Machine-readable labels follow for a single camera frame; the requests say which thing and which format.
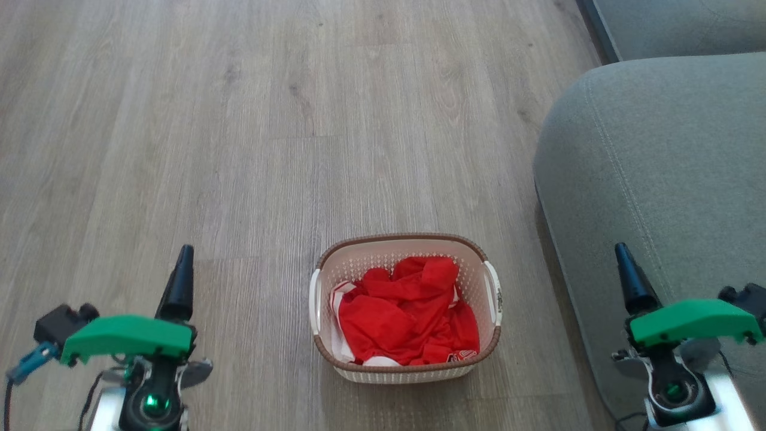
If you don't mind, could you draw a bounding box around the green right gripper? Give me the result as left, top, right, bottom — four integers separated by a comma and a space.
614, 242, 765, 349

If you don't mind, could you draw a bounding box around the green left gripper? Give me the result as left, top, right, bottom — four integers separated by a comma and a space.
59, 244, 197, 367

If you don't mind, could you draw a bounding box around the white plastic laundry basket brown-rimmed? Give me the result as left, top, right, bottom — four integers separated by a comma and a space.
309, 233, 503, 384

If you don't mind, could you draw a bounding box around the red and white garment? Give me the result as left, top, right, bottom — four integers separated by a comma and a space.
331, 256, 481, 367

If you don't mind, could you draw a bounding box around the grey fabric sofa seat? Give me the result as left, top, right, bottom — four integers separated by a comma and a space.
577, 0, 766, 64

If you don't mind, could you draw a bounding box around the blue left cable connector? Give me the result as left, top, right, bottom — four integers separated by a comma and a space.
6, 341, 62, 386

